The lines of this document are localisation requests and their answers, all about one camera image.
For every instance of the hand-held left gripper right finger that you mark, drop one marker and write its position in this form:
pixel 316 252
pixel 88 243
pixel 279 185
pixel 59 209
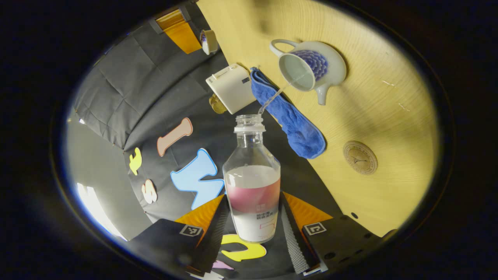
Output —
pixel 293 241

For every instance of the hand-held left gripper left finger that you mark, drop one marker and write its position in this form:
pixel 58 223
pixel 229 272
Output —
pixel 218 237

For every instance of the round wooden coaster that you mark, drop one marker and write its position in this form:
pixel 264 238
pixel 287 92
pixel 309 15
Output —
pixel 360 157

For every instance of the clear water bottle pink label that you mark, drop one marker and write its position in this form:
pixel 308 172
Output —
pixel 253 186

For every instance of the brown bread slice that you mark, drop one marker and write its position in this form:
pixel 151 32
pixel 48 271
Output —
pixel 221 109
pixel 214 102

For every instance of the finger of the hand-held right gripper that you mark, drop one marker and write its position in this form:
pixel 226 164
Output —
pixel 181 33

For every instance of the white toaster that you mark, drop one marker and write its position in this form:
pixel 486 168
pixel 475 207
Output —
pixel 231 87

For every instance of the blue towel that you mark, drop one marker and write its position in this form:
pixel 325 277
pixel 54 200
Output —
pixel 295 120

